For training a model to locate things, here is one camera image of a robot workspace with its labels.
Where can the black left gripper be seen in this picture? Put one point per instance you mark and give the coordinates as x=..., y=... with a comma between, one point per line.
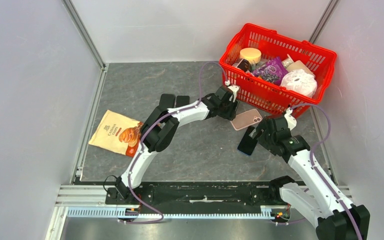
x=232, y=112

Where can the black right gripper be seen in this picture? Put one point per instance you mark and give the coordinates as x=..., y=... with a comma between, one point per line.
x=262, y=125

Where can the cassava chips snack bag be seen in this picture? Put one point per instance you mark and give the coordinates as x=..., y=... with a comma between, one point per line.
x=117, y=133

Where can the black smartphone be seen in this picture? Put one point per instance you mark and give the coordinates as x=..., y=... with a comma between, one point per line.
x=182, y=100

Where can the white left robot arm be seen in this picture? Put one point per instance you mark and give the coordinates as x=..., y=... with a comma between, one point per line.
x=159, y=129

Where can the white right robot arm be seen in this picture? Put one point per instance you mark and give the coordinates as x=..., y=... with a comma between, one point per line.
x=333, y=215

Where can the white plastic bag item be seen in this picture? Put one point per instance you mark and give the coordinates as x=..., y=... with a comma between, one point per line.
x=300, y=82

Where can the yellow lid jar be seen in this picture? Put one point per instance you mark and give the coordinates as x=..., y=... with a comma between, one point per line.
x=252, y=55

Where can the purple snack packet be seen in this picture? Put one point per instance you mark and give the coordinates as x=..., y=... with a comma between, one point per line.
x=272, y=71

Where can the red plastic shopping basket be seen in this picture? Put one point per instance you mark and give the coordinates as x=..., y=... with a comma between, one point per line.
x=267, y=96

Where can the beige box in basket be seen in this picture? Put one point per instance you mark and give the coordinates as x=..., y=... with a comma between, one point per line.
x=299, y=65

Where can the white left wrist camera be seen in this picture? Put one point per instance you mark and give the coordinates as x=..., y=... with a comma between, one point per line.
x=234, y=88

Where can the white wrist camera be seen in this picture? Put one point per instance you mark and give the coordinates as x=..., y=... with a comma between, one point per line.
x=234, y=88
x=290, y=119

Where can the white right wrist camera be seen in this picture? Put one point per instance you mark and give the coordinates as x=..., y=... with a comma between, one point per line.
x=290, y=119

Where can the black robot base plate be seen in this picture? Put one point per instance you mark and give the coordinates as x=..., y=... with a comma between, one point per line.
x=194, y=197

